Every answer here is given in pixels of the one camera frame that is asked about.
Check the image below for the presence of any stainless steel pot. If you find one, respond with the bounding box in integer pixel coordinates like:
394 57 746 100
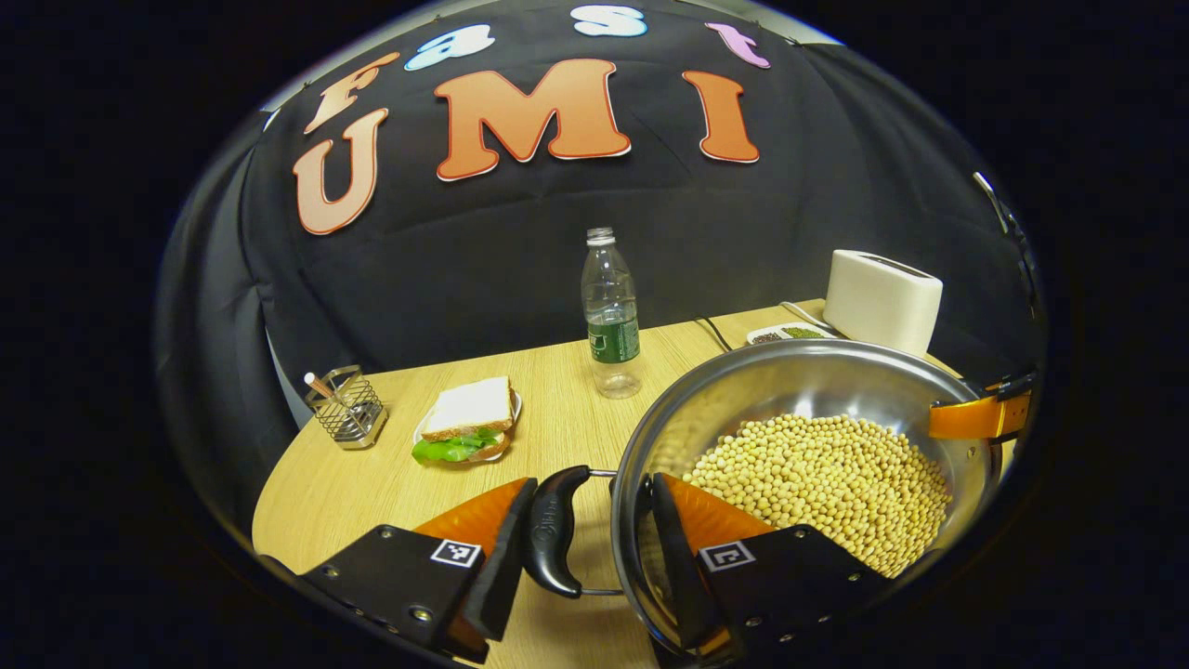
520 339 1006 665

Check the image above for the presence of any wire mesh holder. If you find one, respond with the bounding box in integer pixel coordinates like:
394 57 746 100
305 364 389 451

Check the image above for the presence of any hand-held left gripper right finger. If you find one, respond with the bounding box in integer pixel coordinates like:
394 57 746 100
648 472 893 665

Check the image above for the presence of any clear plastic water bottle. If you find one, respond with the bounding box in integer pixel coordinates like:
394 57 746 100
581 227 644 400

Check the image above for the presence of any white toaster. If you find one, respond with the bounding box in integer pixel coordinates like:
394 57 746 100
823 249 945 359

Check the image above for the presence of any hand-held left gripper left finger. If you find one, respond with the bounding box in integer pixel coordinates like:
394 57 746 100
297 477 540 665

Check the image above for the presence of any lettuce sandwich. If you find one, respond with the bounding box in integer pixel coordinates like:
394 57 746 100
412 375 517 466

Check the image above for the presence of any white divided bean dish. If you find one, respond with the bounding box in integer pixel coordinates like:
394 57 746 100
746 321 837 347

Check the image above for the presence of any pile of soybeans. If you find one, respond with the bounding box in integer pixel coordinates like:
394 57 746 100
683 413 955 579

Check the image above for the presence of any white power cable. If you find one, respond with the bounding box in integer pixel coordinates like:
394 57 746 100
778 301 842 337

